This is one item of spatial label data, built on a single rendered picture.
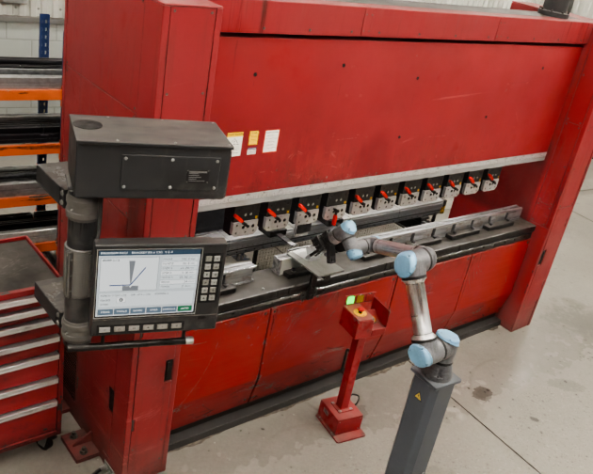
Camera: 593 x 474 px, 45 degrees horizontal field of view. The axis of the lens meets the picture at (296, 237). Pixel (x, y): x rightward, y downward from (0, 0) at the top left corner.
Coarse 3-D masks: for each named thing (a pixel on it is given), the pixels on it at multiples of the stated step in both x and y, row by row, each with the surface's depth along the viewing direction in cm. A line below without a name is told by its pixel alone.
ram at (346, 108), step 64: (256, 64) 309; (320, 64) 332; (384, 64) 359; (448, 64) 390; (512, 64) 428; (576, 64) 473; (256, 128) 325; (320, 128) 351; (384, 128) 381; (448, 128) 416; (512, 128) 459; (320, 192) 372
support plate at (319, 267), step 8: (296, 256) 379; (320, 256) 384; (304, 264) 372; (312, 264) 373; (320, 264) 375; (328, 264) 376; (336, 264) 378; (312, 272) 367; (320, 272) 367; (328, 272) 369; (336, 272) 371
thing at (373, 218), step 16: (400, 208) 470; (416, 208) 480; (432, 208) 492; (288, 224) 417; (320, 224) 426; (368, 224) 456; (384, 224) 467; (240, 240) 391; (256, 240) 398; (272, 240) 406; (304, 240) 424
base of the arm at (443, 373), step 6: (432, 366) 337; (438, 366) 335; (444, 366) 335; (450, 366) 337; (426, 372) 338; (432, 372) 337; (438, 372) 337; (444, 372) 336; (450, 372) 338; (432, 378) 337; (438, 378) 336; (444, 378) 336; (450, 378) 339
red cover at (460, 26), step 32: (224, 0) 283; (256, 0) 293; (288, 0) 306; (320, 0) 324; (256, 32) 300; (288, 32) 310; (320, 32) 322; (352, 32) 333; (384, 32) 347; (416, 32) 361; (448, 32) 376; (480, 32) 393; (512, 32) 411; (544, 32) 431; (576, 32) 453
